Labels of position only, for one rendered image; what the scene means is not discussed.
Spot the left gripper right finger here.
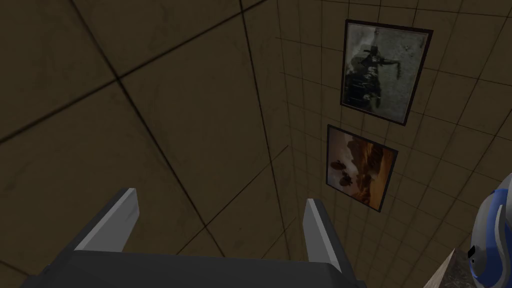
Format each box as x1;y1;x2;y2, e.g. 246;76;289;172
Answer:
301;197;352;275

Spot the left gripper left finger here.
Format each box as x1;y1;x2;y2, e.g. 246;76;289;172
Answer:
73;187;141;254

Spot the orange framed picture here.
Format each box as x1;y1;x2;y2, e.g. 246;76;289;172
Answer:
325;123;399;213

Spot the blue and grey rounded appliance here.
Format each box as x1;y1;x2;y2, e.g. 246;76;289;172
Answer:
467;172;512;288

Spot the grey framed picture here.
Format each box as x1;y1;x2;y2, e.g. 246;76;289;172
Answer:
339;18;435;127

